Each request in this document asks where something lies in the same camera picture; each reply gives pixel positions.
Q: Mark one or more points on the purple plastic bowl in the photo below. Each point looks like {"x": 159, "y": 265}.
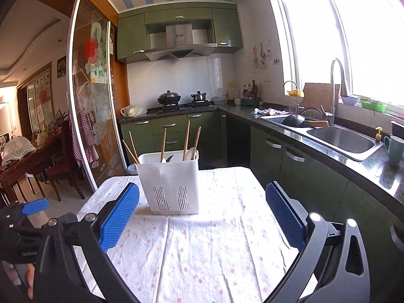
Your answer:
{"x": 349, "y": 100}

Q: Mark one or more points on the black wok with lid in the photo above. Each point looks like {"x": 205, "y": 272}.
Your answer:
{"x": 169, "y": 98}

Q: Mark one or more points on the green plastic tray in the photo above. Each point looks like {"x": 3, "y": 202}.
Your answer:
{"x": 251, "y": 101}

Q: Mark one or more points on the green mug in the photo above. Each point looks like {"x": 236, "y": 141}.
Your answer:
{"x": 394, "y": 150}

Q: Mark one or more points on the green plastic basket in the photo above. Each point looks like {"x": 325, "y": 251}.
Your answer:
{"x": 374, "y": 105}

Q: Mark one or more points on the dark granite countertop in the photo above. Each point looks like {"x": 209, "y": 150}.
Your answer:
{"x": 372, "y": 176}

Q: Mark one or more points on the white plastic bag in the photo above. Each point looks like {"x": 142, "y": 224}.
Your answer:
{"x": 134, "y": 111}

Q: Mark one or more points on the wooden cutting board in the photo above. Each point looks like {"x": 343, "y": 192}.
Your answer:
{"x": 318, "y": 94}

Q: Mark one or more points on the dark wooden dining table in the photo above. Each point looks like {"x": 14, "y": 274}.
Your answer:
{"x": 28, "y": 167}

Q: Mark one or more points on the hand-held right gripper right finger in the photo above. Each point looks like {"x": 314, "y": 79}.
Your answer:
{"x": 284, "y": 217}

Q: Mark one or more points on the small steel faucet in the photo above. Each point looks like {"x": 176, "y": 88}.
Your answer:
{"x": 292, "y": 85}

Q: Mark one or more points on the group of dark sauce bottles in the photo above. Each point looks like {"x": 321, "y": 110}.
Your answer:
{"x": 251, "y": 91}

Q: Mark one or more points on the white plastic utensil basket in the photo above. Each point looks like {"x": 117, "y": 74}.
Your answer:
{"x": 167, "y": 176}

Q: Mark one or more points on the white lace food cover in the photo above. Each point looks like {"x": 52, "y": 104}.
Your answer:
{"x": 17, "y": 151}

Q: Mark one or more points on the white wall socket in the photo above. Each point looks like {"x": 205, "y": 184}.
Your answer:
{"x": 268, "y": 78}

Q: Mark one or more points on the dark wooden dining chair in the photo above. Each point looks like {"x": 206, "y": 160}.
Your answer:
{"x": 63, "y": 164}

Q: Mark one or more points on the stainless steel range hood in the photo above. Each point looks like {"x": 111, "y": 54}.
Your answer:
{"x": 180, "y": 45}

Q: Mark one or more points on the white plastic spoon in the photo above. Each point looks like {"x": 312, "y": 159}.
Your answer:
{"x": 192, "y": 154}

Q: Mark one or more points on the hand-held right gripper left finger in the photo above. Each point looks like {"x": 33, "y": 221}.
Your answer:
{"x": 120, "y": 217}

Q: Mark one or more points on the green lower cabinets under sink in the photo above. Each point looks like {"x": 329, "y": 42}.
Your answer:
{"x": 303, "y": 170}

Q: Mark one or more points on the small steel pot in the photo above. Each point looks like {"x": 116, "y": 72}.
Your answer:
{"x": 198, "y": 97}

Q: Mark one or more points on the hanging wall calendar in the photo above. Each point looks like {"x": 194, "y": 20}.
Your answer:
{"x": 258, "y": 58}

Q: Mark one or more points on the person's left hand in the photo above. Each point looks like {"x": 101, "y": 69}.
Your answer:
{"x": 30, "y": 281}

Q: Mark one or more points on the tall steel kitchen faucet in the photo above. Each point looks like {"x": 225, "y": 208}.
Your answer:
{"x": 337, "y": 69}

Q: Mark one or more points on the painted glass sliding door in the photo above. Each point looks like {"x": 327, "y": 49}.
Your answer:
{"x": 94, "y": 101}

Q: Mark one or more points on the crumpled dish rag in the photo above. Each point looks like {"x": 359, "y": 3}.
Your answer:
{"x": 268, "y": 111}

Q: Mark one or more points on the clear glass jar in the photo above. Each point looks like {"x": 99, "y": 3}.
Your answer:
{"x": 233, "y": 91}

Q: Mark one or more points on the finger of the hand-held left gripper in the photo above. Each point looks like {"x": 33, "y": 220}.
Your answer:
{"x": 34, "y": 206}
{"x": 68, "y": 218}

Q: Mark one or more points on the green lower cabinets with drawers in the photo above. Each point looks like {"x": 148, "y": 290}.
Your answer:
{"x": 170, "y": 129}

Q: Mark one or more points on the large wall poster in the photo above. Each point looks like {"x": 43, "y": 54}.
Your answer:
{"x": 43, "y": 97}

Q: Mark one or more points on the floral white tablecloth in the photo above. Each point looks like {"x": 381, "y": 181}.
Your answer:
{"x": 205, "y": 258}

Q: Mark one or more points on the yellow dish on sill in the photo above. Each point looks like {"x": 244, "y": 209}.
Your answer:
{"x": 295, "y": 93}

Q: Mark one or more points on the clear plastic spoon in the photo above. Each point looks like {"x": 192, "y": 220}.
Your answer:
{"x": 169, "y": 158}

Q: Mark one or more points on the dark framed wall picture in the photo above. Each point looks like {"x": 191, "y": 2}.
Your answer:
{"x": 61, "y": 66}

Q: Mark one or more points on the stainless steel double sink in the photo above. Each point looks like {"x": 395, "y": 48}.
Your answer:
{"x": 341, "y": 142}

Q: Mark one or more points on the green upper kitchen cabinets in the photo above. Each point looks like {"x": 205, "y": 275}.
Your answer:
{"x": 227, "y": 28}

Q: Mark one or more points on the red checked apron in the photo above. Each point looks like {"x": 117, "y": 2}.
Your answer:
{"x": 82, "y": 139}

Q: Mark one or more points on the black gas stove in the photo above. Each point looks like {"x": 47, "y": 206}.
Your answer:
{"x": 186, "y": 105}

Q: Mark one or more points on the kitchen window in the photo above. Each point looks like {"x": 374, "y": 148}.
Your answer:
{"x": 347, "y": 31}

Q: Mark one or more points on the yellow pump dispenser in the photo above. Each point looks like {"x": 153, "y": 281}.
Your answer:
{"x": 378, "y": 132}

